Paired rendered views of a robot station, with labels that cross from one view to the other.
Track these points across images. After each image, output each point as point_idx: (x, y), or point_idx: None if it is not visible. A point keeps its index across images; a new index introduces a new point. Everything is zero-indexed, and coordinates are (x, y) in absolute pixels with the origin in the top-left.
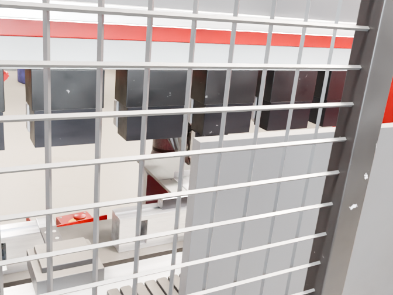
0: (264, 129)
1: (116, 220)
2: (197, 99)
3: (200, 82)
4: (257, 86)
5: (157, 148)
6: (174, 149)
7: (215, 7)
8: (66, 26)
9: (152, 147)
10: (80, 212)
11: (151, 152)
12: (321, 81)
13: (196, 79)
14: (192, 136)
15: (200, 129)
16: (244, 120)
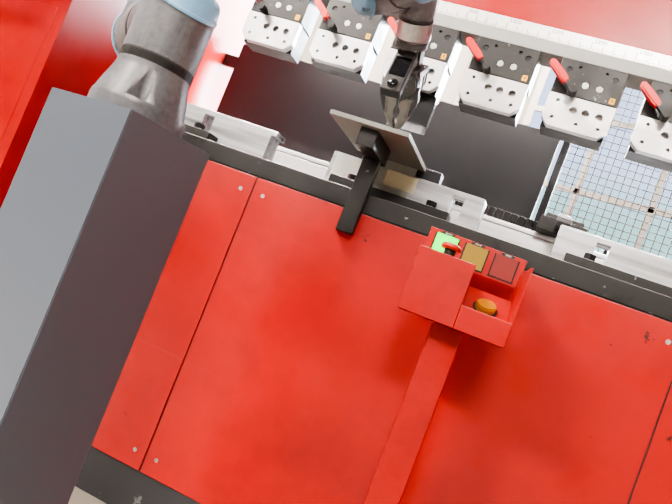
0: (365, 81)
1: (484, 208)
2: (450, 69)
3: (456, 53)
4: (377, 35)
5: (193, 78)
6: (409, 115)
7: None
8: None
9: (180, 73)
10: (431, 248)
11: (174, 88)
12: (313, 15)
13: (456, 48)
14: (435, 104)
15: (439, 98)
16: None
